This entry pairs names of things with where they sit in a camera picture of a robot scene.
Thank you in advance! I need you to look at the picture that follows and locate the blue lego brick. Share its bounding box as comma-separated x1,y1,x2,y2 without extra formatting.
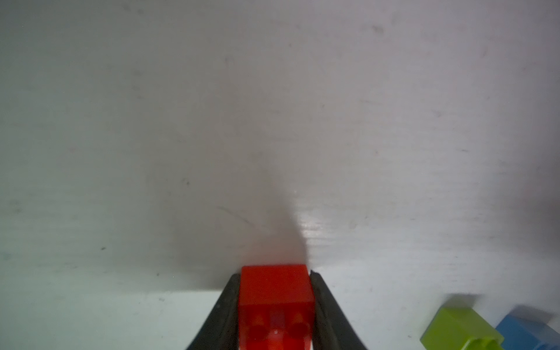
496,314,559,350

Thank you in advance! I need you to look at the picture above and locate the red lego brick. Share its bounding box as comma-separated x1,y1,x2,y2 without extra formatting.
238,265,315,350

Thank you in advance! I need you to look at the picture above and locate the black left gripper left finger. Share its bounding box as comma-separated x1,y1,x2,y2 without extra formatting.
186,274,241,350

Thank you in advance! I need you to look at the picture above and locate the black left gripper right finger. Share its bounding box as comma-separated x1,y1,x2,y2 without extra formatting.
310,271,367,350

